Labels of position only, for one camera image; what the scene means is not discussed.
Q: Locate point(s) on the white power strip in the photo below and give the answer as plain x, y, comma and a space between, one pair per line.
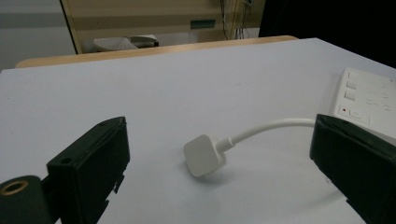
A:
367, 99

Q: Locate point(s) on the beige wooden cabinet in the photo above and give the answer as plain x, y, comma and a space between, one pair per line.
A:
149, 18

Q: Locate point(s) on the white power plug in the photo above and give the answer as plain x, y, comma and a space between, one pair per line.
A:
204, 155

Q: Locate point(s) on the grey folded cloth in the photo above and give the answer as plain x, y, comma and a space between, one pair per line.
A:
124, 43

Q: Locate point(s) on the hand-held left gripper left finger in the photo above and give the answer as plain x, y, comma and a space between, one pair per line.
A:
90, 161

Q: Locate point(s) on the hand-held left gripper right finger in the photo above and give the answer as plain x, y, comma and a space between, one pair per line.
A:
358, 161

